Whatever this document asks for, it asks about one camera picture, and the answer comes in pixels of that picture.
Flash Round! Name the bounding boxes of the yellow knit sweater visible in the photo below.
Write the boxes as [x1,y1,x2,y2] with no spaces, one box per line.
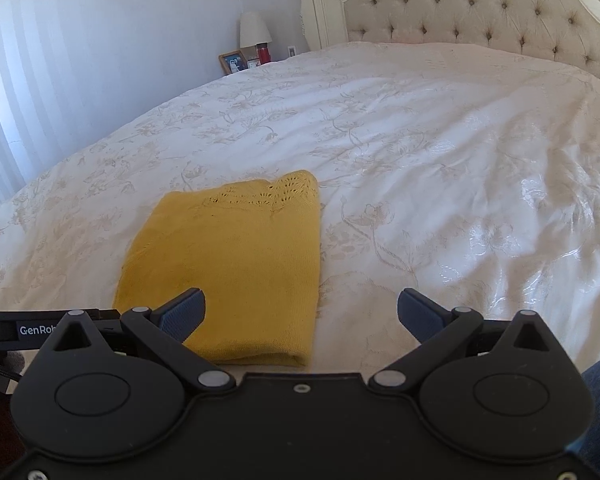
[112,170,321,366]

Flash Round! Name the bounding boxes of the white floral bedspread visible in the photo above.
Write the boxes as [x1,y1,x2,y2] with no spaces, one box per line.
[0,42,600,373]

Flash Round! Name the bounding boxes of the red candle jar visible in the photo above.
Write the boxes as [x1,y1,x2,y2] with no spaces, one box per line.
[256,44,271,65]

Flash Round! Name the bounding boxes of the white table lamp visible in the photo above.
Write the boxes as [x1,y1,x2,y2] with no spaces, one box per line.
[239,11,272,50]

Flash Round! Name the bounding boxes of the white window blinds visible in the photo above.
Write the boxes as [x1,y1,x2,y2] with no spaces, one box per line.
[0,3,45,203]

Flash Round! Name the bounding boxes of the cream tufted headboard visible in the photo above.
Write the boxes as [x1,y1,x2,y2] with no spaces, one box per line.
[300,0,600,78]

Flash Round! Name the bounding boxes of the wooden picture frame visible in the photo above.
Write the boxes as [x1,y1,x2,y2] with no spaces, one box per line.
[219,50,248,75]

